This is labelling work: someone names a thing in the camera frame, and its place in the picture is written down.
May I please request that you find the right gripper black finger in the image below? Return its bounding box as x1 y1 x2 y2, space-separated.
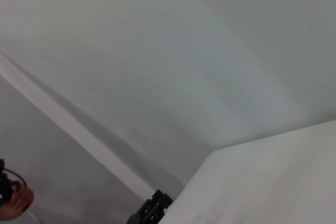
127 188 174 224

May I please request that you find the black handheld device with cable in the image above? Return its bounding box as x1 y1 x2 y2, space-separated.
0 158 28 205

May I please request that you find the person's hand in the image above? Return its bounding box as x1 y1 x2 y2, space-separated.
0 184 35 221

